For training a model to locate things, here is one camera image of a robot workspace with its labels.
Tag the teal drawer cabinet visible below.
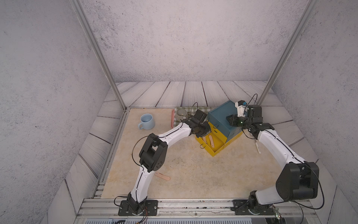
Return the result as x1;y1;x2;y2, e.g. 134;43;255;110
208;100;242;140

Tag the pink fruit knife front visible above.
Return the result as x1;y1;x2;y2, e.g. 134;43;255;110
155;172;171;181

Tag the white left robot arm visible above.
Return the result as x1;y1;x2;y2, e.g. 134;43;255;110
127;110;211;206

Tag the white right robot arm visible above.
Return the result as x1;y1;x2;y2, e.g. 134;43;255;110
226;100;323;210

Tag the green checkered cloth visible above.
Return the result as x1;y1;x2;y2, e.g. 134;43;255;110
174;106;214;127

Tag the pink plastic tray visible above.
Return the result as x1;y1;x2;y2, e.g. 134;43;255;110
171;109;175;128

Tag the light blue ceramic mug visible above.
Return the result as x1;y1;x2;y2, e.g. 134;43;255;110
138;113;155;130

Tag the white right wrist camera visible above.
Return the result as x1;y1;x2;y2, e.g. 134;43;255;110
235;100;247;117

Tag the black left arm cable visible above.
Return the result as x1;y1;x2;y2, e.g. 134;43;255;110
131;135;152;169

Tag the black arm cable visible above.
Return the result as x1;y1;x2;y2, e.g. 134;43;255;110
131;135;152;169
290;163;325;224

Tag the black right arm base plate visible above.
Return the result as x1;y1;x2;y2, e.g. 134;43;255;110
230;199;275;216

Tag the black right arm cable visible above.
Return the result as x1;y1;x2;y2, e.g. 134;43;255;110
290;163;325;224

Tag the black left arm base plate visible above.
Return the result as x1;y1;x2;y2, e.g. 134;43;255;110
118;198;158;216

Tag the grey aluminium corner post right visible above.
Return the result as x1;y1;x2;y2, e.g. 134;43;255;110
256;0;319;106

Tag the grey aluminium corner post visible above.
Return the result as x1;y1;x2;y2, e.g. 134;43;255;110
70;0;127;111
256;0;319;106

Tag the aluminium front rail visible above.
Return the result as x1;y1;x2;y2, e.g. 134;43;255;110
75;198;321;224

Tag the grey aluminium corner post left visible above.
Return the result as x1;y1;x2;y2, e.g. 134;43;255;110
70;0;127;111

